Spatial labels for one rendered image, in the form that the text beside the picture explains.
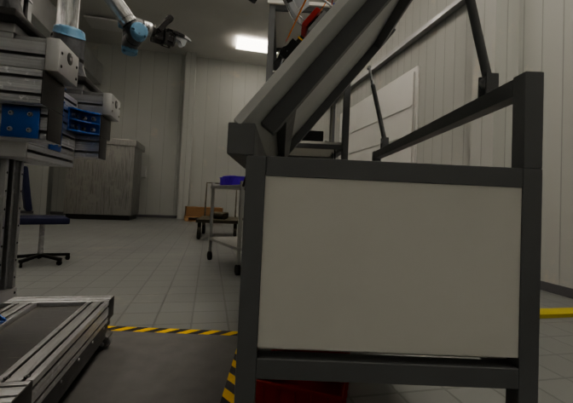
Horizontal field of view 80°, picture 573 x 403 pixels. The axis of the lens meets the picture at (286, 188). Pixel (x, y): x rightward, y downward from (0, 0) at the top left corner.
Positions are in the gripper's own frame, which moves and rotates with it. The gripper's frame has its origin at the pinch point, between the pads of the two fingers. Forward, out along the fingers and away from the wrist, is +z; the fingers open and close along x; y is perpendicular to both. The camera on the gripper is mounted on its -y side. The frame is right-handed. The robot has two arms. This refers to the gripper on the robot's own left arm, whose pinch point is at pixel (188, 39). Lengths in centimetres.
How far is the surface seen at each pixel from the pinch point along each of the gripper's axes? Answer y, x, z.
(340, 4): 28, 139, -20
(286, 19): -27, 13, 54
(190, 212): 230, -704, 315
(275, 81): 45, 133, -30
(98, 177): 158, -775, 91
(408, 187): 63, 153, -8
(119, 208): 229, -741, 140
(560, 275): 125, 116, 306
